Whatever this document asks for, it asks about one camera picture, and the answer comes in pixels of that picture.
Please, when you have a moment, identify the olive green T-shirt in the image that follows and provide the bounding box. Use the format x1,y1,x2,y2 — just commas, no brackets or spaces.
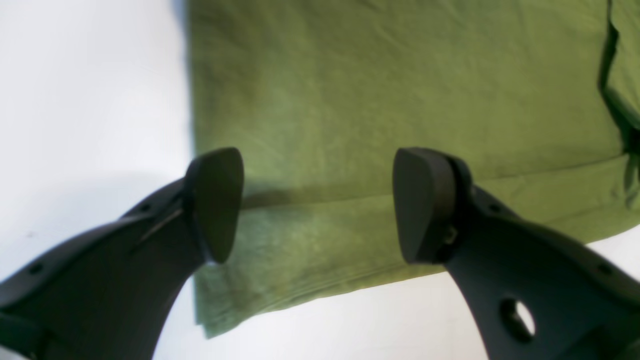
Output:
186,0,640,340

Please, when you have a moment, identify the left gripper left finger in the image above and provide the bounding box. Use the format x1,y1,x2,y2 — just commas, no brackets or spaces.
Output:
0,147,244,360

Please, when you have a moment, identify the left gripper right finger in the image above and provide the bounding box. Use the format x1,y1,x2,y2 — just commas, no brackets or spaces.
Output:
392,147,640,360

